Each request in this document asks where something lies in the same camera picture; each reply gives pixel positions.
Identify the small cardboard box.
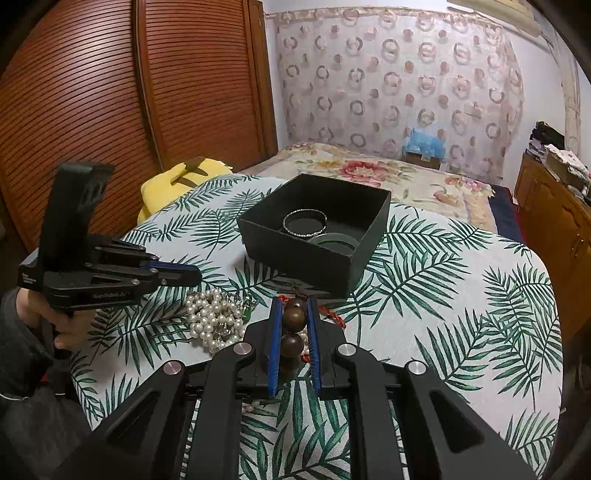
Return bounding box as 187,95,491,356
406,150,444,170

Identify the circle patterned curtain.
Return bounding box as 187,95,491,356
274,7,526,186

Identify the white lace curtain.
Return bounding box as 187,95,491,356
560,41,583,149

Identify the silver bangle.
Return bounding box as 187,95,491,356
282,209,329,240

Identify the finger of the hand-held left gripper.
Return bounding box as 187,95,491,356
95,241,197,274
88,267,203,300

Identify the wooden louvred wardrobe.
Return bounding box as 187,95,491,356
0,0,280,261

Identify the stack of folded clothes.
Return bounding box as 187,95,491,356
530,121,567,160

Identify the red braided cord bracelet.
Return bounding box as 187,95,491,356
299,302,348,366

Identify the wooden side cabinet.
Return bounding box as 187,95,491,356
513,152,591,343

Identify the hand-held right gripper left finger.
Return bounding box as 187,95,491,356
51,296,284,480

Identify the brown wooden bead bracelet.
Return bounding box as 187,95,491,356
278,286,309,382

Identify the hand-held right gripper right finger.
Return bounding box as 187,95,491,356
307,296,539,480

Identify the navy blue bed sheet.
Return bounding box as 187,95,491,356
488,184,526,244

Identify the blue plastic bag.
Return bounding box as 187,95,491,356
402,128,447,160

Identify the white patterned cloth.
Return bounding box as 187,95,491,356
544,144,591,195

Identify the person's left hand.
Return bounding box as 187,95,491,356
15,287,96,352

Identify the beige air conditioner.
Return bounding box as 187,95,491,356
447,0,542,38

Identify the floral bed blanket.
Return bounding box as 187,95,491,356
240,142,500,234

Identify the black jewelry box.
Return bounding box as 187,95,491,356
237,173,392,300

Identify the leaf print tablecloth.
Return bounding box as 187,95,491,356
28,173,565,480

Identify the yellow plush toy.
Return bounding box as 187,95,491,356
140,157,234,223

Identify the white pearl necklace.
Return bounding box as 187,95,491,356
186,288,266,412

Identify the person's left forearm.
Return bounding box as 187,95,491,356
0,291,95,457

